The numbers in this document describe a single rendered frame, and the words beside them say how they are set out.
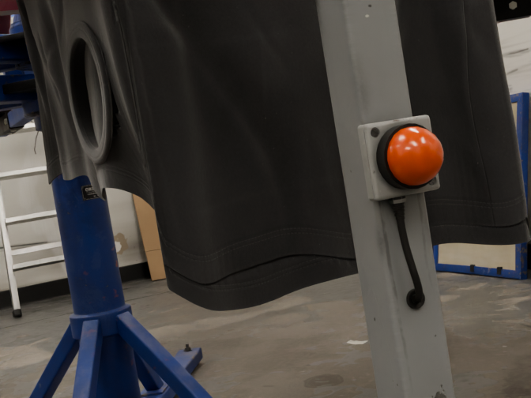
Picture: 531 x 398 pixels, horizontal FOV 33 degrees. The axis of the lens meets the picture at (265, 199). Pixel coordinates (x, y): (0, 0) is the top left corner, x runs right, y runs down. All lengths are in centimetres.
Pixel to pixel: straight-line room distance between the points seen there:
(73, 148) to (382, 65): 61
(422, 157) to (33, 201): 499
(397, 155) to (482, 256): 335
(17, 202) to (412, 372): 494
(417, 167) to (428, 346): 13
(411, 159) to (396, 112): 5
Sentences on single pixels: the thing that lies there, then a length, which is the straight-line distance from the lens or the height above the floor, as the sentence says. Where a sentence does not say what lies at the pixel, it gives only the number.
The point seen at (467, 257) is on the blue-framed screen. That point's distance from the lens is 399.
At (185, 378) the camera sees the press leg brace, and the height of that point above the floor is 19.
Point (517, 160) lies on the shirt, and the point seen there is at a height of 61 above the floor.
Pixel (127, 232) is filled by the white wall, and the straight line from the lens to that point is 560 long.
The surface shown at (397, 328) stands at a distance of 60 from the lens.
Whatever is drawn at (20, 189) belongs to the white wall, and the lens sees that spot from 548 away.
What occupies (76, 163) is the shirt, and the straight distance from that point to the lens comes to 113.
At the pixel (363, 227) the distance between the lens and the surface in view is 60.
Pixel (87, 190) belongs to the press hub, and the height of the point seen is 64.
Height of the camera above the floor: 67
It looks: 3 degrees down
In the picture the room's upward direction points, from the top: 9 degrees counter-clockwise
